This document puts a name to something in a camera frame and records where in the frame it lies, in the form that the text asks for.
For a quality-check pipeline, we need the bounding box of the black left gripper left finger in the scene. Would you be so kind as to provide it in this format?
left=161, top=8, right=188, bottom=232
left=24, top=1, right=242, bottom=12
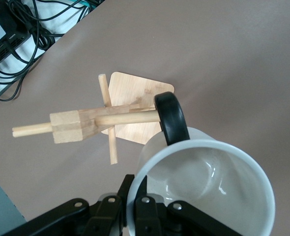
left=2, top=174, right=135, bottom=236

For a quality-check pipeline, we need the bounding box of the white mug with black handle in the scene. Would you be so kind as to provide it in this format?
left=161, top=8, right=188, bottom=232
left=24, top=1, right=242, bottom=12
left=126, top=92, right=276, bottom=236

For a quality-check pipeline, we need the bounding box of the black cable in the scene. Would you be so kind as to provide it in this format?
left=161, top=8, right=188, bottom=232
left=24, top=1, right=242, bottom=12
left=0, top=59, right=42, bottom=102
left=17, top=0, right=57, bottom=74
left=36, top=0, right=104, bottom=40

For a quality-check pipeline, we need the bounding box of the brown table cover mat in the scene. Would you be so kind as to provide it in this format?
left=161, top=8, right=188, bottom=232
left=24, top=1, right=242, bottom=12
left=0, top=0, right=290, bottom=236

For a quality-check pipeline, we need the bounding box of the black hub device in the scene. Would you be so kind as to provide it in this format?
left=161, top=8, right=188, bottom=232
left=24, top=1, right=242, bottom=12
left=0, top=31, right=31, bottom=65

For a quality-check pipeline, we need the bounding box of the black power brick with label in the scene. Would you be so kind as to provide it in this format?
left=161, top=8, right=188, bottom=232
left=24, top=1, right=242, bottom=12
left=0, top=0, right=17, bottom=40

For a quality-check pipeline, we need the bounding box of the wooden cup hanging rack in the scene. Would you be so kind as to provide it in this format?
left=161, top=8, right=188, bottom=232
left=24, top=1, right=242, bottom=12
left=12, top=72, right=174, bottom=165

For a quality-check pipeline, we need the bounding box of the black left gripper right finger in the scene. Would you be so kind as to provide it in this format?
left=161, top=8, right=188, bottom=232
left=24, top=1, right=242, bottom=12
left=134, top=176, right=241, bottom=236

